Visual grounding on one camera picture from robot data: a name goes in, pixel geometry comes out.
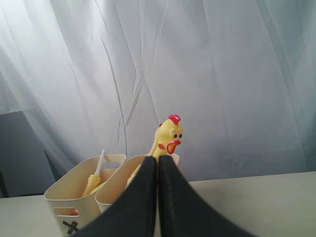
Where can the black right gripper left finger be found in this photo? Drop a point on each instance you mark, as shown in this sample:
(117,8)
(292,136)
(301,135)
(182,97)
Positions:
(133,214)

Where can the cream bin marked X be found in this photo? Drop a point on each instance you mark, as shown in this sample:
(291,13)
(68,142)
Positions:
(70,209)

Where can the blue backdrop curtain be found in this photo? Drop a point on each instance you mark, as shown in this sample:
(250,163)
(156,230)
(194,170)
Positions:
(93,75)

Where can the cream bin marked O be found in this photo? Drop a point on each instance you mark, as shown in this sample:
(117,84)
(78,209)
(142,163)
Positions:
(116,187)

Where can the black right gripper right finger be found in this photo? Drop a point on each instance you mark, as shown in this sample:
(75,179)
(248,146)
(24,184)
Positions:
(183,213)

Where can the yellow rubber chicken with head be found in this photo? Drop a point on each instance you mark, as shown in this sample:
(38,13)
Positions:
(167,137)

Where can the severed yellow chicken head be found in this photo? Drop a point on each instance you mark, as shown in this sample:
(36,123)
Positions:
(94,179)

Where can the headless yellow chicken body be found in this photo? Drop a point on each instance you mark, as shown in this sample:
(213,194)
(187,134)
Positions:
(97,188)

